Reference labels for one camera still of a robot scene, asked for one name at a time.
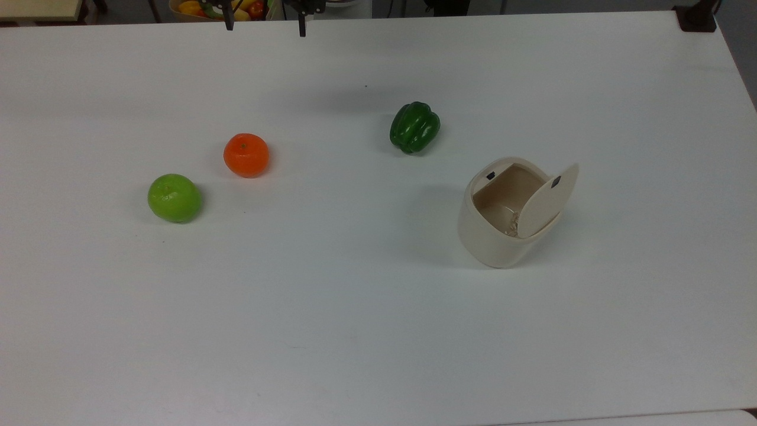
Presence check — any green apple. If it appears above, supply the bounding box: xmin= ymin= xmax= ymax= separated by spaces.
xmin=147 ymin=173 xmax=203 ymax=224

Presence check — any basket of toy fruit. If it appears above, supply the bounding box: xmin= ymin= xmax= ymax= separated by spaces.
xmin=169 ymin=0 xmax=279 ymax=22

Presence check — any light wooden table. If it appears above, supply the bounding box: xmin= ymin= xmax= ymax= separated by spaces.
xmin=0 ymin=0 xmax=83 ymax=24

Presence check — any cream bin lid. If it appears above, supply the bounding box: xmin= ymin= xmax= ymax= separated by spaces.
xmin=516 ymin=163 xmax=580 ymax=240

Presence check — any orange tangerine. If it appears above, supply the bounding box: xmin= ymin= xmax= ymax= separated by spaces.
xmin=223 ymin=133 xmax=270 ymax=179

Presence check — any green bell pepper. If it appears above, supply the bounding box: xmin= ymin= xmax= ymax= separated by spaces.
xmin=389 ymin=101 xmax=441 ymax=156

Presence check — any cream garbage bin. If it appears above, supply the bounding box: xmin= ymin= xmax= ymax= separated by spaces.
xmin=457 ymin=156 xmax=580 ymax=269

